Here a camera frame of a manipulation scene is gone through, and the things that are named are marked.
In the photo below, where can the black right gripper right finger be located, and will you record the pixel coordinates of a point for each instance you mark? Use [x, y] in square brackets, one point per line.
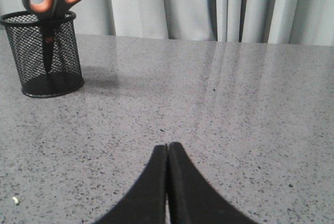
[191, 198]

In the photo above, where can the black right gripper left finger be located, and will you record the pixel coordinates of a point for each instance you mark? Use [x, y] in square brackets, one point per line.
[145, 201]

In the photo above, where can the grey orange handled scissors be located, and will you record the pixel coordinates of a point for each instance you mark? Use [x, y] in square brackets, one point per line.
[46, 12]

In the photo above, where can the black mesh pen bucket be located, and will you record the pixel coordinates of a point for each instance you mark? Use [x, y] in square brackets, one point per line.
[25, 39]

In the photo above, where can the small yellowish crumb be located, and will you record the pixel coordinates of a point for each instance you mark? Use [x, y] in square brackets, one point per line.
[16, 200]

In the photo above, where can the grey curtain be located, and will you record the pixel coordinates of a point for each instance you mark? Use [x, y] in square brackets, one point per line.
[264, 21]

